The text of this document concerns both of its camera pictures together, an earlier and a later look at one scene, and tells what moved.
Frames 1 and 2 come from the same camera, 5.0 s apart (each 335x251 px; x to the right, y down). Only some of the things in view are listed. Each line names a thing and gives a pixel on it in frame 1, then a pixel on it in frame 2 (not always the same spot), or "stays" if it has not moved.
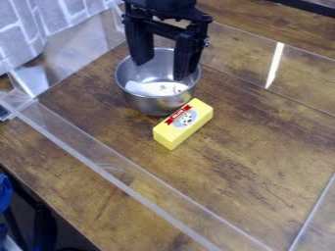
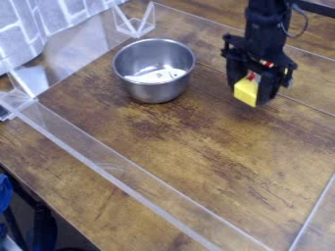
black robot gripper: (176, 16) → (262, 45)
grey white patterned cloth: (30, 20) stays
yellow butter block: (182, 123) → (245, 89)
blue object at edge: (7, 192) stays
